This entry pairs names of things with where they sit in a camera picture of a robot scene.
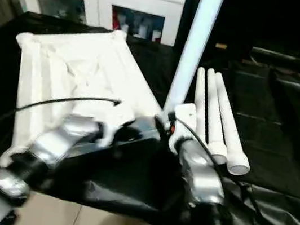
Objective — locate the white plastic table leg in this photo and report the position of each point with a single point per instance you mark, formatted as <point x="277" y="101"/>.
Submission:
<point x="195" y="40"/>
<point x="200" y="92"/>
<point x="215" y="114"/>
<point x="231" y="122"/>

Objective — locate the white plastic table top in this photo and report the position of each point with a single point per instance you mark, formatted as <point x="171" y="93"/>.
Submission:
<point x="87" y="74"/>

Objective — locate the black work mat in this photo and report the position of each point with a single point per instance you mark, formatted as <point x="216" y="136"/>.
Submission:
<point x="133" y="184"/>

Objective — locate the small tan label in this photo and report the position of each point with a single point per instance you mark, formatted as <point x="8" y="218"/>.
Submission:
<point x="221" y="46"/>

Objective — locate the long grey metal bar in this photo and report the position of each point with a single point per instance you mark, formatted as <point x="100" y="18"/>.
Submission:
<point x="295" y="60"/>

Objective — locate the large black case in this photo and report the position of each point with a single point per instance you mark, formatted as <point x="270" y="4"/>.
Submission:
<point x="267" y="22"/>

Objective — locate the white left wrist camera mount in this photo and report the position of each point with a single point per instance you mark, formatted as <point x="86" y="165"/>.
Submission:
<point x="112" y="132"/>

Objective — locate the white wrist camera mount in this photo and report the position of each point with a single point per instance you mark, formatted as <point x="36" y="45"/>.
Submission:
<point x="112" y="132"/>
<point x="185" y="115"/>

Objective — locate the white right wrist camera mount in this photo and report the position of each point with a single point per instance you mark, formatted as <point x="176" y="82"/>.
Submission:
<point x="185" y="115"/>

